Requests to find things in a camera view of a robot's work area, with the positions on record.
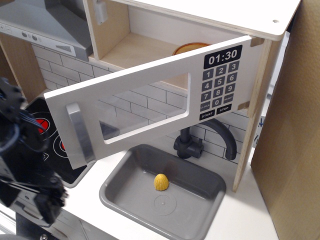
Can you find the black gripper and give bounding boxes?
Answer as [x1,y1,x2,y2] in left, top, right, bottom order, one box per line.
[0,163,67,224]

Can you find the white toy microwave door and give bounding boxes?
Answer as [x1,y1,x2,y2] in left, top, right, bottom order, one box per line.
[44,36,264,169]

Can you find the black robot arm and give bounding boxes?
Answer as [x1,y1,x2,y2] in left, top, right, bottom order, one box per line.
[0,77,67,227]

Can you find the white wooden microwave cabinet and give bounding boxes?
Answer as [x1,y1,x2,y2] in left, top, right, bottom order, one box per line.
[83,0,300,192]

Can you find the orange plate inside microwave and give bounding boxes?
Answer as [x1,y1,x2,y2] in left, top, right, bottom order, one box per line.
[172,42,210,56]

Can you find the black toy stovetop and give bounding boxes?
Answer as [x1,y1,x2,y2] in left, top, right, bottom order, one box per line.
[26,97,91,188]

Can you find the yellow toy corn piece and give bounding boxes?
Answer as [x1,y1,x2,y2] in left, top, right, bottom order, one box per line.
[153,173,169,191]

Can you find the grey plastic sink basin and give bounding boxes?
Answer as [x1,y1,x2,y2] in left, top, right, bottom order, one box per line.
[99,144,226,240]

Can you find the dark grey toy faucet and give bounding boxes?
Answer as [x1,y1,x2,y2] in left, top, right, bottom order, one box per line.
[173,119,237,161]

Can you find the grey range hood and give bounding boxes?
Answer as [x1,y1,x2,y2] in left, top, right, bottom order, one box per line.
[0,0,93,62]

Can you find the brown cardboard panel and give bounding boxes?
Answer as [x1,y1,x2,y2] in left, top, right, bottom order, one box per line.
[251,0,320,240]

